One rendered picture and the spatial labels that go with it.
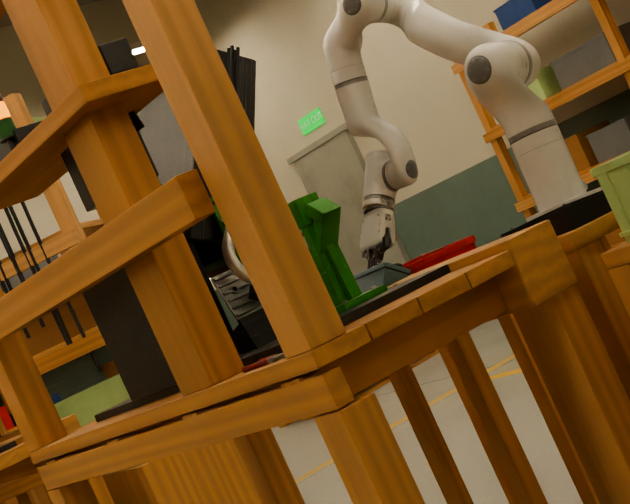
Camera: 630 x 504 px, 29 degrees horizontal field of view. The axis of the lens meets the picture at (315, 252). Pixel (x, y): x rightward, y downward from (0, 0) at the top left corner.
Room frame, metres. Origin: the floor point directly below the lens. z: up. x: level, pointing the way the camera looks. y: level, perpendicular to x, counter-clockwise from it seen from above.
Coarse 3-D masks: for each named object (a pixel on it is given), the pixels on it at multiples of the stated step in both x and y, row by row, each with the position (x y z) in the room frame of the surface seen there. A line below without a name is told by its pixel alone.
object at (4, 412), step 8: (56, 256) 11.67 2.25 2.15; (40, 264) 11.57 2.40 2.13; (24, 272) 11.48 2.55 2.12; (16, 280) 11.42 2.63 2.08; (112, 360) 11.79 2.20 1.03; (104, 368) 12.01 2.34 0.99; (112, 368) 11.85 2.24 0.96; (112, 376) 11.92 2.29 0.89; (56, 400) 11.36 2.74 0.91; (0, 408) 11.09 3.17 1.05; (8, 408) 11.52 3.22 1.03; (0, 416) 11.08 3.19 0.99; (8, 416) 11.12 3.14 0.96; (8, 424) 11.10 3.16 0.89; (16, 424) 11.43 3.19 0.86; (8, 432) 11.04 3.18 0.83
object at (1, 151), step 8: (48, 104) 2.75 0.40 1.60; (48, 112) 2.76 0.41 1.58; (16, 128) 2.93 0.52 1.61; (24, 128) 2.94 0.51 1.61; (32, 128) 2.95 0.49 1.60; (16, 136) 2.92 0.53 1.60; (24, 136) 2.93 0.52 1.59; (0, 144) 3.00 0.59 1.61; (16, 144) 2.94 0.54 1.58; (0, 152) 3.02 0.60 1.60; (8, 152) 2.98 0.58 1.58; (0, 160) 3.03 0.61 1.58
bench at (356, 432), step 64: (384, 320) 2.32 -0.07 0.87; (448, 320) 2.51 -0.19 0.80; (576, 320) 2.60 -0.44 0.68; (256, 384) 2.39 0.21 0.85; (320, 384) 2.23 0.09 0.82; (576, 384) 2.60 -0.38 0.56; (64, 448) 3.21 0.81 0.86; (128, 448) 2.93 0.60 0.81; (192, 448) 2.69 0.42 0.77; (256, 448) 3.71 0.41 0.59; (384, 448) 2.25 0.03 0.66
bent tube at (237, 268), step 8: (224, 232) 2.91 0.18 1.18; (224, 240) 2.89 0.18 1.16; (224, 248) 2.88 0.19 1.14; (232, 248) 2.88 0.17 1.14; (224, 256) 2.87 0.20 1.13; (232, 256) 2.87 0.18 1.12; (232, 264) 2.86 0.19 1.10; (240, 264) 2.87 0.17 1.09; (232, 272) 2.87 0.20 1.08; (240, 272) 2.86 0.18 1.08; (248, 280) 2.86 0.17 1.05
